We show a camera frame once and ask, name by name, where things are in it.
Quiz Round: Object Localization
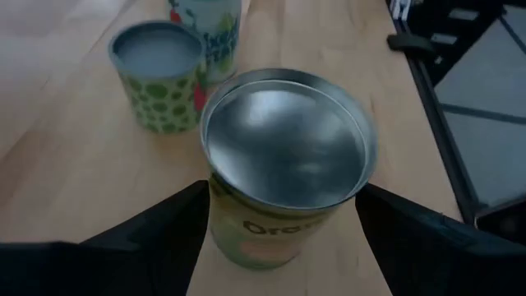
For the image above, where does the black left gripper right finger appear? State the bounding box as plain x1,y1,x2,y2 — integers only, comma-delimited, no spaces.
355,183,526,296

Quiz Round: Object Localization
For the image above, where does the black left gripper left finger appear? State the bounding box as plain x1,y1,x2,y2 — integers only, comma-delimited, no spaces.
0,179,211,296

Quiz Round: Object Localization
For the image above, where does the green polka dot peas can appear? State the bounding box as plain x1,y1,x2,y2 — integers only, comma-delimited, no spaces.
108,20,206,135

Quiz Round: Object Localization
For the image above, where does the yellow-green oranges can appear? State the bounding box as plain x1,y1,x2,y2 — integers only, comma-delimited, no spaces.
200,67,378,271

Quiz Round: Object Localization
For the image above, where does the white mixed vegetables can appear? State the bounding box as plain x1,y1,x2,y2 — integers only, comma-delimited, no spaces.
167,0,243,87

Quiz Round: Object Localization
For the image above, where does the black table edge clamp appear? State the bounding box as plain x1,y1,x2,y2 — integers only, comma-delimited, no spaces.
385,31,439,57

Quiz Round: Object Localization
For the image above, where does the black aluminium table frame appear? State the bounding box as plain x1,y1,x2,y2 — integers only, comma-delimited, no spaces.
385,0,526,247

